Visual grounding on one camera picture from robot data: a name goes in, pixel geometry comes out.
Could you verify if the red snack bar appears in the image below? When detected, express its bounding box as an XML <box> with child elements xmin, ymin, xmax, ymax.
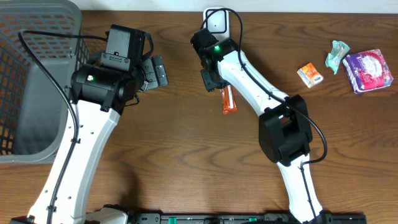
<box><xmin>220</xmin><ymin>85</ymin><xmax>238</xmax><ymax>114</ymax></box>

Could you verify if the orange snack packet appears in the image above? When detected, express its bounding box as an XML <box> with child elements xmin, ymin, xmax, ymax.
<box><xmin>297</xmin><ymin>63</ymin><xmax>324</xmax><ymax>88</ymax></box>

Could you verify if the teal wrapper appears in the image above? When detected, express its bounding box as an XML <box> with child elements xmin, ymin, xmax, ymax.
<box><xmin>325</xmin><ymin>40</ymin><xmax>350</xmax><ymax>75</ymax></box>

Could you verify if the purple snack packet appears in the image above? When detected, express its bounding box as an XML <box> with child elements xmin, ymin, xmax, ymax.
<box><xmin>342</xmin><ymin>49</ymin><xmax>394</xmax><ymax>94</ymax></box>

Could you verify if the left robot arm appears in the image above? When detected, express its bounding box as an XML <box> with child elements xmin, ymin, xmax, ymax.
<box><xmin>12</xmin><ymin>24</ymin><xmax>168</xmax><ymax>224</ymax></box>

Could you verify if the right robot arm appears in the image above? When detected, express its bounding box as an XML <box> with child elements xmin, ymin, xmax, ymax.
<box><xmin>190</xmin><ymin>28</ymin><xmax>323</xmax><ymax>223</ymax></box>

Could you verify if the grey plastic basket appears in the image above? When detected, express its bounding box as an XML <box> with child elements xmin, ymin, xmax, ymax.
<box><xmin>1</xmin><ymin>1</ymin><xmax>82</xmax><ymax>164</ymax></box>

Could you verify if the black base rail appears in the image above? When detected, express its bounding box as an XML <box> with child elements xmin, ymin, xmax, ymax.
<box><xmin>85</xmin><ymin>208</ymin><xmax>367</xmax><ymax>224</ymax></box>

